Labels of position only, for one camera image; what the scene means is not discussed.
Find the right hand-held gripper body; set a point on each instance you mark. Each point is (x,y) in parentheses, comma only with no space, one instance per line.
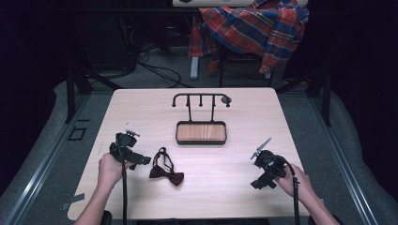
(270,164)

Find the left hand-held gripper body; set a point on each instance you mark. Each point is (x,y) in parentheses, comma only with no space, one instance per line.
(125,151)

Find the dark red bow tie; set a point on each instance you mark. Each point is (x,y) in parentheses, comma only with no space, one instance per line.
(172,177)

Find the black rack with wooden tray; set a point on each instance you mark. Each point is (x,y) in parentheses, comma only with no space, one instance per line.
(201,132)

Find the person's left hand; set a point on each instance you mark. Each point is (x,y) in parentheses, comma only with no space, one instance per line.
(109,172)

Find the person's right hand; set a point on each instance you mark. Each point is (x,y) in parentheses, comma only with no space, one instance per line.
(297,184)

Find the black metal stand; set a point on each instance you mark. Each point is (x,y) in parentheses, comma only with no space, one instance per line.
(70,93)
(327,100)

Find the black chair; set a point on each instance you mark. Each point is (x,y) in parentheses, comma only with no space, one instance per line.
(221,72)

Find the dark equipment cabinet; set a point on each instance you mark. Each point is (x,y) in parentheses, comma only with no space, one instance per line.
(109,40)

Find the red blue plaid shirt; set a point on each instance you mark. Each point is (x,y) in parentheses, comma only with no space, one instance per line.
(259,28)

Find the aluminium floor rail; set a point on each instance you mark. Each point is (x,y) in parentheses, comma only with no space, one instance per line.
(344,168)
(43,165)

